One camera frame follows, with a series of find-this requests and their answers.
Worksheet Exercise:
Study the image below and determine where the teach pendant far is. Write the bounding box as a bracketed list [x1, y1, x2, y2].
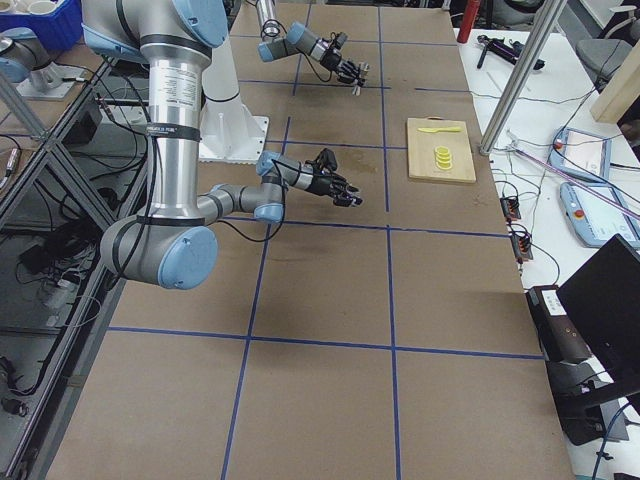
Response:
[549, 127, 611, 183]

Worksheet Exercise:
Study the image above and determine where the teach pendant near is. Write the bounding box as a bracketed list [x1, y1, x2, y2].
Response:
[560, 182, 639, 250]

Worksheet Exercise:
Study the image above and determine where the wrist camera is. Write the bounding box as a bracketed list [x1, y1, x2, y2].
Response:
[315, 148, 338, 171]
[330, 32, 348, 50]

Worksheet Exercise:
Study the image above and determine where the steel jigger measuring cup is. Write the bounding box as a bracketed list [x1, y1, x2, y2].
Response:
[352, 62, 370, 96]

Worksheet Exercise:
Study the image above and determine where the aluminium frame post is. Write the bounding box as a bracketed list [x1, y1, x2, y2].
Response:
[479, 0, 567, 156]

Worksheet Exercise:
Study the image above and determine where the black box device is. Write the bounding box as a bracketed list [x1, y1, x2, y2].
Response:
[526, 285, 591, 365]

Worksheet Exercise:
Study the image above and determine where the black monitor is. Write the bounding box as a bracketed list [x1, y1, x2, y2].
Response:
[557, 234, 640, 381]

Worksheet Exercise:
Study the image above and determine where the black tripod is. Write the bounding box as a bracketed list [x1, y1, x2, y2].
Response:
[476, 35, 525, 69]

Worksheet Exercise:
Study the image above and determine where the teach pendant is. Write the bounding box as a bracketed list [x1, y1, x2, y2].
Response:
[549, 127, 611, 183]
[560, 182, 639, 250]

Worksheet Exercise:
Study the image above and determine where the lemon slice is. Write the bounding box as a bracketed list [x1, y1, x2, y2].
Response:
[434, 145, 453, 171]

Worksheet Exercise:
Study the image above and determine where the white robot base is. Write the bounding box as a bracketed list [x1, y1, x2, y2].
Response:
[199, 39, 269, 164]

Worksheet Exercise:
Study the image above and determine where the wooden plank stand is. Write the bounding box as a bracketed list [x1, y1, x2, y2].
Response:
[591, 63, 639, 124]

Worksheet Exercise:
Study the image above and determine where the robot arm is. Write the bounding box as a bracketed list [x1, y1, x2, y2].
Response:
[82, 1, 361, 290]
[252, 1, 370, 96]

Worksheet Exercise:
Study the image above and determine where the grey office chair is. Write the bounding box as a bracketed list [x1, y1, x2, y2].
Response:
[574, 9, 636, 86]

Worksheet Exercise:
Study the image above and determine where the reacher grabber stick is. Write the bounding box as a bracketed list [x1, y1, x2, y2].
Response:
[507, 129, 639, 220]

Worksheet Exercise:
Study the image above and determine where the wooden cutting board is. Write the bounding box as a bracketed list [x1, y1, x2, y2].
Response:
[406, 118, 476, 184]

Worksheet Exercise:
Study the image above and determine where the yellow plastic knife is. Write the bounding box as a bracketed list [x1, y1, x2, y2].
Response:
[416, 126, 462, 134]

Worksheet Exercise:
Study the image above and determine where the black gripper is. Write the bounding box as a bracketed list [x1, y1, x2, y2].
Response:
[305, 160, 363, 207]
[319, 47, 370, 86]

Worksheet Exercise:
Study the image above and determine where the blue plastic bin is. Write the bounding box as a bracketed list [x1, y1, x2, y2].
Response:
[1, 0, 83, 51]

